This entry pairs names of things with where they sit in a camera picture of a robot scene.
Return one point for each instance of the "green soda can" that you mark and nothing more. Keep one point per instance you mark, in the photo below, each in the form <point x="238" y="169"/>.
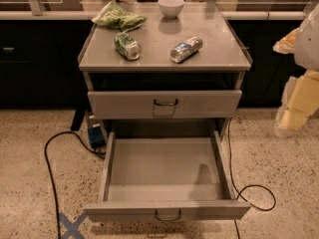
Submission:
<point x="128" y="46"/>

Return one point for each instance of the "closed grey upper drawer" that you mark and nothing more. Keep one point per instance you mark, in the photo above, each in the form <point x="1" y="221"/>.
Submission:
<point x="163" y="104"/>

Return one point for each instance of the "dark counter cabinets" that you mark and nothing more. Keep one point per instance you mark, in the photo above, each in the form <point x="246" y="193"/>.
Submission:
<point x="39" y="62"/>

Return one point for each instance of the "green chip bag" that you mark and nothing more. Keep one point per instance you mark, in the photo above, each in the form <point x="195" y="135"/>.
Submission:
<point x="115" y="17"/>

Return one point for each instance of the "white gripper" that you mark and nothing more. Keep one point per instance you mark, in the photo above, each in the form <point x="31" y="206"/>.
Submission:
<point x="309" y="47"/>

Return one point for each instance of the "open grey lower drawer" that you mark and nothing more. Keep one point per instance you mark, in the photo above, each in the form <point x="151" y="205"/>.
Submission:
<point x="165" y="179"/>

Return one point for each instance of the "blue tape cross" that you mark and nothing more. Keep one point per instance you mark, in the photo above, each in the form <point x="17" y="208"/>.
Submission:
<point x="72" y="228"/>

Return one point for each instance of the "blue power box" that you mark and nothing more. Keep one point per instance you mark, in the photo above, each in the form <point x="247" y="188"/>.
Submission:
<point x="95" y="134"/>

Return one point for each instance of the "white ceramic bowl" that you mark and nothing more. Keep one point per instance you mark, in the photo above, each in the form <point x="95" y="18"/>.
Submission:
<point x="170" y="8"/>

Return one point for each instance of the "grey drawer cabinet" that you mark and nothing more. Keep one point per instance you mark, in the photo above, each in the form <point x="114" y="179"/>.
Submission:
<point x="219" y="65"/>

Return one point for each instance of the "silver blue redbull can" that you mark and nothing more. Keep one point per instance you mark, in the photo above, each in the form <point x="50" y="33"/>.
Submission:
<point x="185" y="49"/>

